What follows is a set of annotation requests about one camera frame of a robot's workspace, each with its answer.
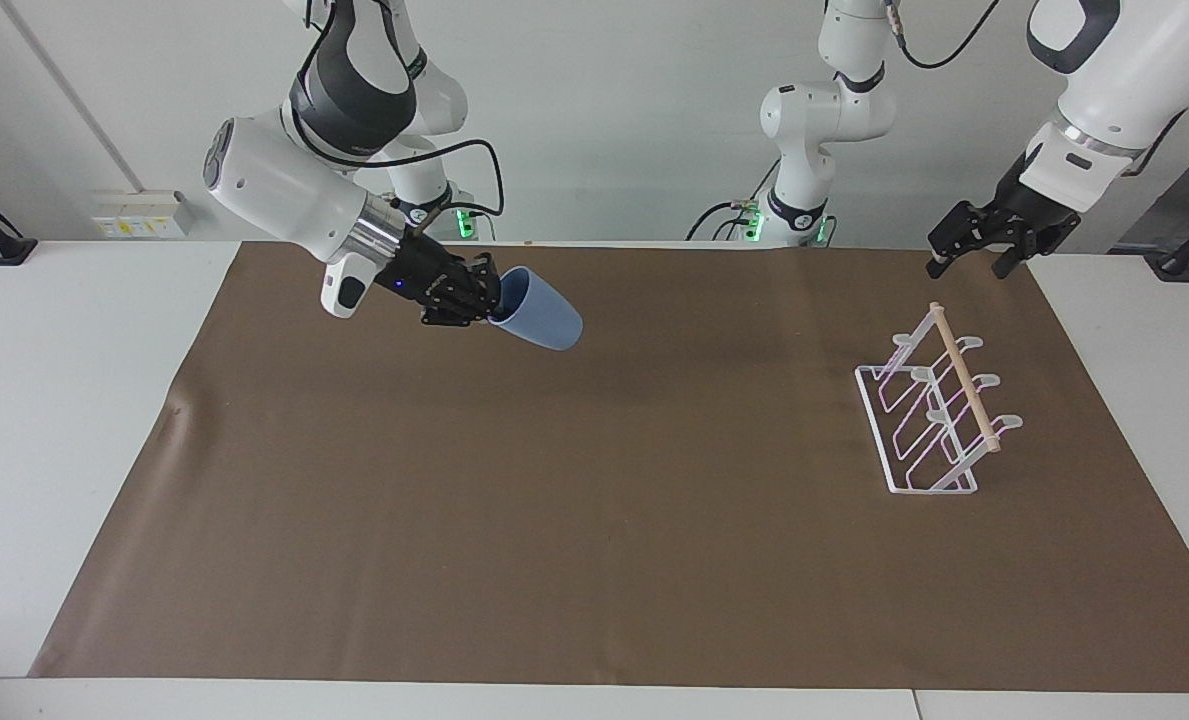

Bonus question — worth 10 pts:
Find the white wire cup holder rack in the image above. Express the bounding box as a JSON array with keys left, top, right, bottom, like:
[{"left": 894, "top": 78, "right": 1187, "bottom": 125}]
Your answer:
[{"left": 854, "top": 301, "right": 1025, "bottom": 498}]

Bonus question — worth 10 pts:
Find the blue cup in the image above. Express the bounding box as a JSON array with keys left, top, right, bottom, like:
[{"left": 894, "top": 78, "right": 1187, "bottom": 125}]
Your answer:
[{"left": 486, "top": 265, "right": 585, "bottom": 353}]

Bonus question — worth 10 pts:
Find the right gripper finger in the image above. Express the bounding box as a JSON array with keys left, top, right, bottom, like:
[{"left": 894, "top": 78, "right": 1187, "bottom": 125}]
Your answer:
[
  {"left": 457, "top": 254, "right": 503, "bottom": 308},
  {"left": 420, "top": 292, "right": 493, "bottom": 328}
]

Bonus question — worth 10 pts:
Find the white wall socket box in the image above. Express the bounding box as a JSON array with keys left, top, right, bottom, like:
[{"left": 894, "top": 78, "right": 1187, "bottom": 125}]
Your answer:
[{"left": 91, "top": 189, "right": 192, "bottom": 240}]

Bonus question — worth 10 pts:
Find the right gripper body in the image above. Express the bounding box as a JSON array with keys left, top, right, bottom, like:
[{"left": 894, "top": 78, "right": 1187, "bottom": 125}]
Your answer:
[{"left": 386, "top": 228, "right": 467, "bottom": 304}]

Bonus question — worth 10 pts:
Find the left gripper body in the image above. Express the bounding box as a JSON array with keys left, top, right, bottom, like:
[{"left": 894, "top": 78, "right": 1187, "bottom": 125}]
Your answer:
[{"left": 988, "top": 150, "right": 1083, "bottom": 264}]

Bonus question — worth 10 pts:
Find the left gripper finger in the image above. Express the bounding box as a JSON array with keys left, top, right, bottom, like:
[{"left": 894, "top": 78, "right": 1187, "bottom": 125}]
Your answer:
[
  {"left": 991, "top": 230, "right": 1041, "bottom": 281},
  {"left": 926, "top": 199, "right": 1001, "bottom": 280}
]

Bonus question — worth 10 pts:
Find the black cable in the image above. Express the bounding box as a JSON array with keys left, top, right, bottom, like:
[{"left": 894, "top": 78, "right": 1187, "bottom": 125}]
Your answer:
[
  {"left": 884, "top": 0, "right": 1002, "bottom": 71},
  {"left": 1122, "top": 106, "right": 1189, "bottom": 179},
  {"left": 290, "top": 96, "right": 508, "bottom": 263},
  {"left": 685, "top": 158, "right": 787, "bottom": 243}
]

